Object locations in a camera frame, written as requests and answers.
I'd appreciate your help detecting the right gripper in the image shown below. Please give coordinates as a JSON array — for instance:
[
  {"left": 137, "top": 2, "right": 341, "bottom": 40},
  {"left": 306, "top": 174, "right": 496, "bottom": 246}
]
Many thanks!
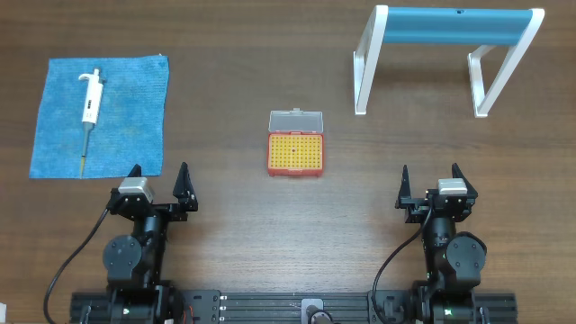
[{"left": 395, "top": 162, "right": 479, "bottom": 224}]

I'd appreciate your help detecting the white and blue stand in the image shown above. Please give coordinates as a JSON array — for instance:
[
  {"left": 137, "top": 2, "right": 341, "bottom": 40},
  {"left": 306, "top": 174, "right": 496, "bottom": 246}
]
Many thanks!
[{"left": 353, "top": 4, "right": 546, "bottom": 118}]

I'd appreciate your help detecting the blue cloth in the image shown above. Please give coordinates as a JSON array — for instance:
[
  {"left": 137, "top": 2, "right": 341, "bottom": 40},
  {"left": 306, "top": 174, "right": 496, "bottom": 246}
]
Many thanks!
[{"left": 29, "top": 54, "right": 171, "bottom": 180}]

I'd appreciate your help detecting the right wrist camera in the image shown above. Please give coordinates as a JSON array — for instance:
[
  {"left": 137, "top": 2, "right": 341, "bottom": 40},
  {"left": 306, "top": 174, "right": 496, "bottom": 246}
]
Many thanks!
[{"left": 436, "top": 177, "right": 469, "bottom": 196}]

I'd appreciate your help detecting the black cable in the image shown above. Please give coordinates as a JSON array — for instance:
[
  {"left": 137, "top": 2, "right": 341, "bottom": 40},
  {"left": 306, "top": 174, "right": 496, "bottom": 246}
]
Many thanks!
[
  {"left": 371, "top": 206, "right": 434, "bottom": 323},
  {"left": 42, "top": 206, "right": 112, "bottom": 324}
]

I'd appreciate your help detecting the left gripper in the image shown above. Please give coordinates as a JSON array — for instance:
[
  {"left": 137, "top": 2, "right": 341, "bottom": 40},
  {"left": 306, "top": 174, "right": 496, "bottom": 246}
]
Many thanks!
[{"left": 107, "top": 161, "right": 199, "bottom": 222}]

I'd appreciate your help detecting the mounting rail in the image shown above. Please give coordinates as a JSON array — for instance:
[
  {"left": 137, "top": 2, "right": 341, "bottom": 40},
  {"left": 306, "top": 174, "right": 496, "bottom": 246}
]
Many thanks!
[{"left": 69, "top": 289, "right": 518, "bottom": 324}]

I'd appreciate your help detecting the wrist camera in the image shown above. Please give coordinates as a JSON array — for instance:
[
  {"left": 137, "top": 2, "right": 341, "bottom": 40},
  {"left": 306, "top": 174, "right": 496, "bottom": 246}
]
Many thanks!
[
  {"left": 117, "top": 176, "right": 156, "bottom": 203},
  {"left": 436, "top": 177, "right": 469, "bottom": 196}
]

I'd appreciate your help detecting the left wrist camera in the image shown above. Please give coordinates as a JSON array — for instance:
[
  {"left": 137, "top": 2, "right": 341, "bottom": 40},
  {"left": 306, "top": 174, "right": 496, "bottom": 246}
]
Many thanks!
[{"left": 117, "top": 176, "right": 156, "bottom": 203}]

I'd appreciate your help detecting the red and yellow tip box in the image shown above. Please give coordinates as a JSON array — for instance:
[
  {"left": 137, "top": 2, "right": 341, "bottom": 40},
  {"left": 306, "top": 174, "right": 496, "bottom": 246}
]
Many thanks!
[{"left": 266, "top": 106, "right": 326, "bottom": 178}]

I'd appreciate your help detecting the white pipette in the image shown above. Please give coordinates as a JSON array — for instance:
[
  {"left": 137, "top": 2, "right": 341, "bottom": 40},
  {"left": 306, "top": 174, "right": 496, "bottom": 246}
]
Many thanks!
[{"left": 76, "top": 67, "right": 108, "bottom": 179}]

